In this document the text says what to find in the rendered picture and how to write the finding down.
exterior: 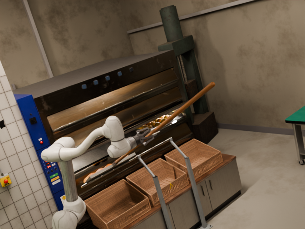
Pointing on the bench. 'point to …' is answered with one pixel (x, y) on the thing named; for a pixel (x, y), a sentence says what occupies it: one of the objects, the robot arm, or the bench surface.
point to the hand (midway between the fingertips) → (154, 131)
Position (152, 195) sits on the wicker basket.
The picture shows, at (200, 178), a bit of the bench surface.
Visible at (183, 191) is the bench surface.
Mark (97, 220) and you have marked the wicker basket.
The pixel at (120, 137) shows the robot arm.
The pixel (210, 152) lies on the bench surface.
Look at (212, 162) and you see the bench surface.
